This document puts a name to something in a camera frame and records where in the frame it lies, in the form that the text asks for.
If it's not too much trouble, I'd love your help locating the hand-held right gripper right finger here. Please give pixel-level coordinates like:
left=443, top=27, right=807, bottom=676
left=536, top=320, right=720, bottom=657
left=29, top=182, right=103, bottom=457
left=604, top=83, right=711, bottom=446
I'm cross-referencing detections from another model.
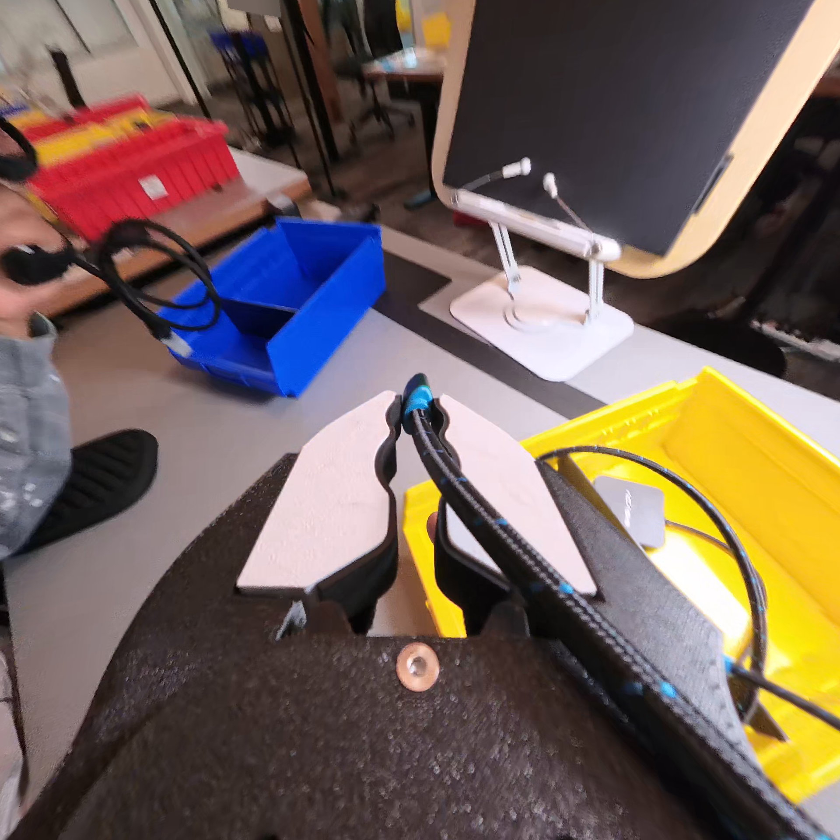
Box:
left=433, top=394, right=599, bottom=599

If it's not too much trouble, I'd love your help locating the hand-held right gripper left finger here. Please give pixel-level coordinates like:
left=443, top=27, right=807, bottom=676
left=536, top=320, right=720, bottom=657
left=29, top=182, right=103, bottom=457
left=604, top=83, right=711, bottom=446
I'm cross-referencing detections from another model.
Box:
left=236, top=390, right=400, bottom=621

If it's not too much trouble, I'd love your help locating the braided hdmi cable green plug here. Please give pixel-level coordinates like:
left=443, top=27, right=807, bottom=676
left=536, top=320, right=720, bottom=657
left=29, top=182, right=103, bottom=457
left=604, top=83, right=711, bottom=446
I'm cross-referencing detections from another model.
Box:
left=400, top=373, right=840, bottom=840
left=537, top=445, right=840, bottom=729

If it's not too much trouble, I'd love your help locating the black usb adapter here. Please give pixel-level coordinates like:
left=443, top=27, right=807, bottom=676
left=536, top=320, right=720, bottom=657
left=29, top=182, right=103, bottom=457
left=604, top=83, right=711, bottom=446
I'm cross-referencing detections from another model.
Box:
left=592, top=475, right=668, bottom=550

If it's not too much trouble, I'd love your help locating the thick black braided cable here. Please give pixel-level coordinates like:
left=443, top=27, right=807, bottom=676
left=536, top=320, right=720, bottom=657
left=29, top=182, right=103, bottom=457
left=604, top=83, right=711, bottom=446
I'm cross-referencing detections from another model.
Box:
left=62, top=218, right=223, bottom=361

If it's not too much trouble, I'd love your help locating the blue plastic bin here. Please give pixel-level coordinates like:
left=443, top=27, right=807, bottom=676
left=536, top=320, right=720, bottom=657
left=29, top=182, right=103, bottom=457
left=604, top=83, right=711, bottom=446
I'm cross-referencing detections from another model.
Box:
left=159, top=217, right=387, bottom=399

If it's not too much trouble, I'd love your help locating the yellow plastic bin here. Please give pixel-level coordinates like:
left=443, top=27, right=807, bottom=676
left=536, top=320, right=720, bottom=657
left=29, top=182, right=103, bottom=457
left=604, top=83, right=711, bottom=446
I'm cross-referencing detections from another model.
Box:
left=13, top=108, right=181, bottom=168
left=402, top=367, right=840, bottom=805

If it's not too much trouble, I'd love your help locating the person's left forearm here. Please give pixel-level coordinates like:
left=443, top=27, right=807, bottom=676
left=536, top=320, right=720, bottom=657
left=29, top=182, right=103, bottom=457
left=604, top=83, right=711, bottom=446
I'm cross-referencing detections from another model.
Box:
left=0, top=314, right=72, bottom=559

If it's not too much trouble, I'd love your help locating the person's left hand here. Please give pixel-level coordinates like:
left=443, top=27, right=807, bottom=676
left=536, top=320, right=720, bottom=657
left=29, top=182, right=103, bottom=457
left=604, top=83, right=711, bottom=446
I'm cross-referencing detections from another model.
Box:
left=0, top=184, right=73, bottom=337

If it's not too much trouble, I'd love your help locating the red plastic bin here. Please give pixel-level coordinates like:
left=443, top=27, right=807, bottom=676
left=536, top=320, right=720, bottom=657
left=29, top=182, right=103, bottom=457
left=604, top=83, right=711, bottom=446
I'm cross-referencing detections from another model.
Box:
left=26, top=95, right=240, bottom=242

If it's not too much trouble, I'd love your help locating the black bin divider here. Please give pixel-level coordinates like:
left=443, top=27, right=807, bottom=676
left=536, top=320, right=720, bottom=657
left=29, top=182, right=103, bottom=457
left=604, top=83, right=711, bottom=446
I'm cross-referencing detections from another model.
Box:
left=220, top=298, right=299, bottom=342

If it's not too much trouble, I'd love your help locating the person's grey hoodie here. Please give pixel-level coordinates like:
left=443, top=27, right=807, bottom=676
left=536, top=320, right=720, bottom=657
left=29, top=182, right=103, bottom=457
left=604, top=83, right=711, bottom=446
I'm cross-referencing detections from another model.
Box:
left=0, top=577, right=30, bottom=821

